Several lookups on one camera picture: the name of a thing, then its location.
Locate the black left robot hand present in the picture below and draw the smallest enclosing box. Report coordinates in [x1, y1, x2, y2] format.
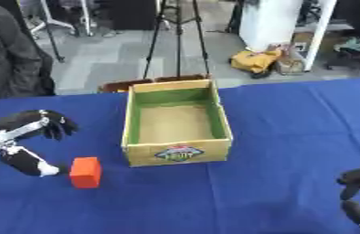
[0, 109, 79, 177]

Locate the small tan cardboard box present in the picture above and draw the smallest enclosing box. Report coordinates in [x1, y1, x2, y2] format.
[274, 42, 308, 76]

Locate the cardboard box with green inside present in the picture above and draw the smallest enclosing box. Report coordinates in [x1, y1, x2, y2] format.
[121, 79, 235, 168]

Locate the orange rectangular block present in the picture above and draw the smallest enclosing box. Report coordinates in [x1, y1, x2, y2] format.
[68, 156, 103, 189]

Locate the person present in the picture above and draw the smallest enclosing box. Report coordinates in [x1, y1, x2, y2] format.
[0, 0, 58, 104]

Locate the white stand with wheels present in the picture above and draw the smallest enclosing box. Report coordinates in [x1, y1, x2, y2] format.
[26, 0, 99, 37]

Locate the yellow bag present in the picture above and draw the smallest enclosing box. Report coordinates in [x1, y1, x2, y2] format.
[228, 49, 284, 80]

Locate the white cabinet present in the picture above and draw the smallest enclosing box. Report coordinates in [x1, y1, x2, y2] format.
[238, 0, 339, 72]

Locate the black tripod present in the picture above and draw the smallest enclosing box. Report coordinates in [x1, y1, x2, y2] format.
[142, 0, 212, 80]

